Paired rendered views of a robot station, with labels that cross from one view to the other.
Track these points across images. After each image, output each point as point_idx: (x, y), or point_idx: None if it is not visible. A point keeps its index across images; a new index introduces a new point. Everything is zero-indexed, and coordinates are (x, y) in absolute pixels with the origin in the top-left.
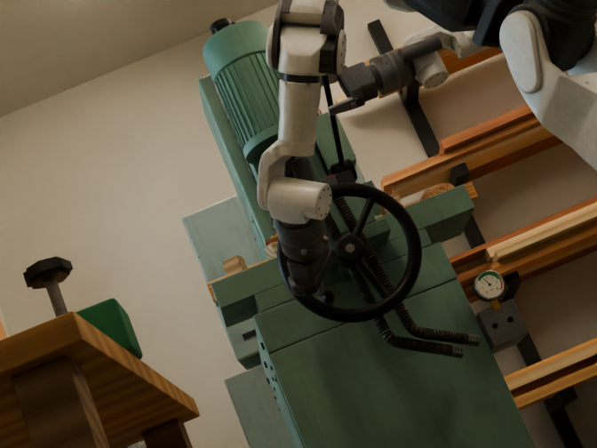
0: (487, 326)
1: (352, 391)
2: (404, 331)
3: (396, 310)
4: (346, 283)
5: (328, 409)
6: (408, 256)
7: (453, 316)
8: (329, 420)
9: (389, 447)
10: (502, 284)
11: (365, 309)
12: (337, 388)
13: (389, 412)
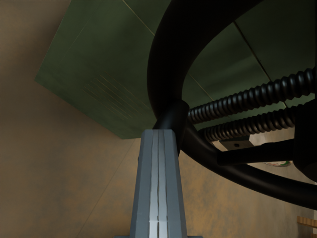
0: (235, 141)
1: (146, 39)
2: (229, 82)
3: (221, 131)
4: (311, 5)
5: (117, 17)
6: (302, 192)
7: (250, 115)
8: (108, 20)
9: (121, 72)
10: (274, 165)
11: (186, 148)
12: (142, 22)
13: (145, 72)
